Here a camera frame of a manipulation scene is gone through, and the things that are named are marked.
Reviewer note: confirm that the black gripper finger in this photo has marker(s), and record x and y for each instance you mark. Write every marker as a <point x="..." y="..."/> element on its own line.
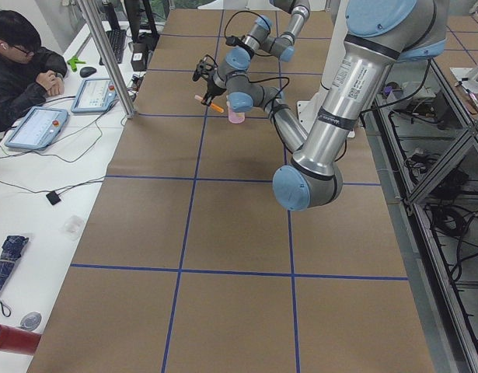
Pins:
<point x="203" y="99"/>
<point x="209" y="101"/>

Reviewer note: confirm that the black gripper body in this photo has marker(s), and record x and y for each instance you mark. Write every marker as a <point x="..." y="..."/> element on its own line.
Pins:
<point x="214" y="88"/>

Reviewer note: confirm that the seated person in black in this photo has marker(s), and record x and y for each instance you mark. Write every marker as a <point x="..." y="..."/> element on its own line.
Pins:
<point x="29" y="72"/>

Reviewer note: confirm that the teach pendant tablet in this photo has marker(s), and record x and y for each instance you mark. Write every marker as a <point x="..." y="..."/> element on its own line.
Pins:
<point x="95" y="95"/>
<point x="38" y="128"/>

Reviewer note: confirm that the orange highlighter pen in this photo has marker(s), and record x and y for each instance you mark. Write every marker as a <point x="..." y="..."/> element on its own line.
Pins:
<point x="217" y="109"/>

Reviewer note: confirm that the pink mesh pen holder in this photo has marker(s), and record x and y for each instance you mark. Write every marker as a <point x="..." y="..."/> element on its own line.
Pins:
<point x="234" y="117"/>

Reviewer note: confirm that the folded blue umbrella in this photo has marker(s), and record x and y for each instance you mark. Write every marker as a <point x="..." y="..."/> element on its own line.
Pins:
<point x="12" y="249"/>

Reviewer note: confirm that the black computer mouse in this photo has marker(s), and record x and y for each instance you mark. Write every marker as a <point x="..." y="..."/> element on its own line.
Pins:
<point x="87" y="71"/>

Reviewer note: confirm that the near teach pendant tablet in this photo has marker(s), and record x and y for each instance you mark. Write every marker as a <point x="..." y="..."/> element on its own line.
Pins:
<point x="38" y="128"/>

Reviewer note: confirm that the small black usb box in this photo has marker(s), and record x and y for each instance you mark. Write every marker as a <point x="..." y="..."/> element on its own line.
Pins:
<point x="53" y="197"/>

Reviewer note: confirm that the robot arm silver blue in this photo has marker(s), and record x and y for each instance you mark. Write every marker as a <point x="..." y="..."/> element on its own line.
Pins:
<point x="259" y="38"/>
<point x="379" y="34"/>

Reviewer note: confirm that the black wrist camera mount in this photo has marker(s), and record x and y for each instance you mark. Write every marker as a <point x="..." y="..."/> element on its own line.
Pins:
<point x="205" y="68"/>

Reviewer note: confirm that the aluminium frame post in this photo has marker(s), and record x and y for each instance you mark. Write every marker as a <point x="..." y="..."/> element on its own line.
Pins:
<point x="100" y="39"/>

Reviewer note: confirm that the green plastic clamp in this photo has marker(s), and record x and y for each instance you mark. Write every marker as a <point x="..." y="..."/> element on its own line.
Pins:
<point x="73" y="63"/>

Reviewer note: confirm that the black keyboard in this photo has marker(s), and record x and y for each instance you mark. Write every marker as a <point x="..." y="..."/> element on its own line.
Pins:
<point x="117" y="39"/>

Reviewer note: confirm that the far teach pendant tablet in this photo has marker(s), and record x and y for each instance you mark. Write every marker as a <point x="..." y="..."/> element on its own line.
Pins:
<point x="95" y="95"/>

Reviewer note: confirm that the red cylindrical bottle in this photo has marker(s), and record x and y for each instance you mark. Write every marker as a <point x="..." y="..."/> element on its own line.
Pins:
<point x="18" y="341"/>

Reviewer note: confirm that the round silver cap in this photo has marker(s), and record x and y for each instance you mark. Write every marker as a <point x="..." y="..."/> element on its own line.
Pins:
<point x="30" y="321"/>

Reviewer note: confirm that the clear plastic lid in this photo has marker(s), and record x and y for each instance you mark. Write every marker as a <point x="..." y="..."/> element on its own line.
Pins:
<point x="73" y="227"/>

